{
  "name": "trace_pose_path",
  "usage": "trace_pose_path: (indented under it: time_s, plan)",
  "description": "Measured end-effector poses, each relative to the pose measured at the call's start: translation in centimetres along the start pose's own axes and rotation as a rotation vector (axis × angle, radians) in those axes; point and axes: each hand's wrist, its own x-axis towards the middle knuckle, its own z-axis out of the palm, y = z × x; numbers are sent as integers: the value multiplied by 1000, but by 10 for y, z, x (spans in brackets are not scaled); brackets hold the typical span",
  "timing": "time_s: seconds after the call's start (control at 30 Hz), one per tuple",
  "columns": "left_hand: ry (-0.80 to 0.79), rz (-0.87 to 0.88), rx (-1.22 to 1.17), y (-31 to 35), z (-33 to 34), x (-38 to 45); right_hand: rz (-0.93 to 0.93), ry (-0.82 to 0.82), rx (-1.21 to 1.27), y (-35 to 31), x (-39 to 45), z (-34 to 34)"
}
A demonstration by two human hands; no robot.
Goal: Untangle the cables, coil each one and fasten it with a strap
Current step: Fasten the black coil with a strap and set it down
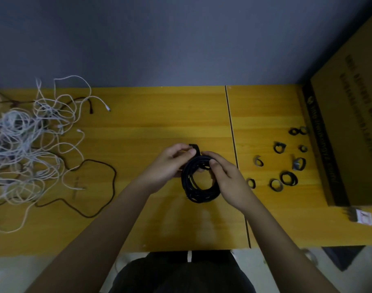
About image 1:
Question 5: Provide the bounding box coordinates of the person's left hand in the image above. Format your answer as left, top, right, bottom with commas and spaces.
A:
138, 143, 198, 195

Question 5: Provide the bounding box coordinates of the person's left forearm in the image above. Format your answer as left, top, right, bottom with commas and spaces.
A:
27, 180, 158, 293

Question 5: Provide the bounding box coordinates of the tangle of white cables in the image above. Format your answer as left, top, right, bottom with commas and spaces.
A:
0, 75, 112, 234

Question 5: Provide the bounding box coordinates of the person's right hand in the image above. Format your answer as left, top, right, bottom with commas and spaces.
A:
201, 151, 258, 212

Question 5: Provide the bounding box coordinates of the group of black cable ties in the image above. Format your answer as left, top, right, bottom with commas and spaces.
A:
246, 125, 309, 193

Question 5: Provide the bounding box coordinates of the cardboard box with black print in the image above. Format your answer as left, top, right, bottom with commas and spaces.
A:
301, 9, 372, 208

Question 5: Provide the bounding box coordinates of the dark object on floor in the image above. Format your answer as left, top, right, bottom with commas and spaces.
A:
323, 246, 358, 270

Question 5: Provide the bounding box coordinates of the person's dark clothing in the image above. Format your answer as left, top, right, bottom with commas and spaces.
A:
109, 250, 243, 293

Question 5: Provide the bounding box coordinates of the small white packet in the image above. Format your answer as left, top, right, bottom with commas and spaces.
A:
348, 207, 372, 227

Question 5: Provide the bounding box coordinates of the person's right forearm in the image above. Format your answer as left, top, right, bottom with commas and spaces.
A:
243, 197, 339, 293

